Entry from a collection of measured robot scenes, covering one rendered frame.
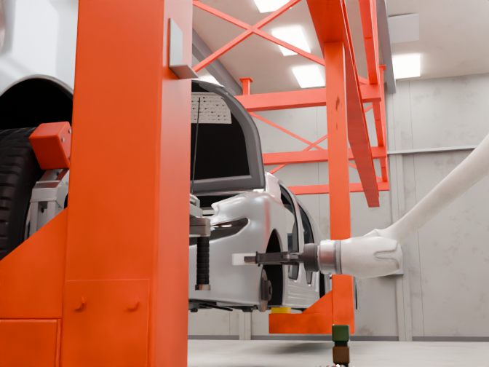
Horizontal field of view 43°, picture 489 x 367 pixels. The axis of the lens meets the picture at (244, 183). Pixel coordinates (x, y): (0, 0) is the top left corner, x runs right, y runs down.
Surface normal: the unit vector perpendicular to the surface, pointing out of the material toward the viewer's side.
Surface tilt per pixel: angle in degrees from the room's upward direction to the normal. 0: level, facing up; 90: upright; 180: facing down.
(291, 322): 90
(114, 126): 90
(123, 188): 90
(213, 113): 141
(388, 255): 91
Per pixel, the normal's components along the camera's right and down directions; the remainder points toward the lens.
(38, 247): -0.24, -0.19
